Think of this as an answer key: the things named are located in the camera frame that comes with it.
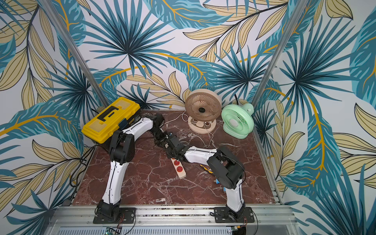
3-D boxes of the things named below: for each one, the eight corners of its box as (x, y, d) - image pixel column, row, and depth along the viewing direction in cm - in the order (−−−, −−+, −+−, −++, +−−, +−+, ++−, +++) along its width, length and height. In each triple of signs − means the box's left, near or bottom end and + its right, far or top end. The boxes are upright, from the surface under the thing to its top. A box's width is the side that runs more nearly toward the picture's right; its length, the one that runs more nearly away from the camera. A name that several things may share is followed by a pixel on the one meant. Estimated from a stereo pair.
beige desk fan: (185, 133, 108) (185, 101, 83) (185, 121, 115) (185, 89, 90) (213, 133, 109) (221, 101, 84) (212, 122, 115) (219, 89, 90)
